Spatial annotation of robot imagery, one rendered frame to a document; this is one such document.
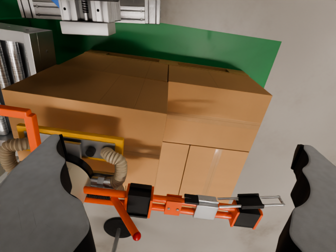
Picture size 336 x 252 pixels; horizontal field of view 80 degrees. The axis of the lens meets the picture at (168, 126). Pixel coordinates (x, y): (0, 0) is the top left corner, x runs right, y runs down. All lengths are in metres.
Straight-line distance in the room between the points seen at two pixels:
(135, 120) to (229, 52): 1.11
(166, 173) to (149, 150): 0.64
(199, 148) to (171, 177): 0.31
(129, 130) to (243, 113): 0.72
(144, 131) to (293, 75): 1.44
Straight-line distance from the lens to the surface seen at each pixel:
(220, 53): 1.69
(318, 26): 1.94
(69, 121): 0.86
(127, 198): 0.64
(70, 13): 0.70
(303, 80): 2.01
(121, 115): 0.78
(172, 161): 1.40
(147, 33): 1.64
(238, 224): 0.76
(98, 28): 0.67
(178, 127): 1.25
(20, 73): 1.39
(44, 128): 0.76
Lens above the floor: 1.63
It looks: 61 degrees down
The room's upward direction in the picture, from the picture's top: 179 degrees counter-clockwise
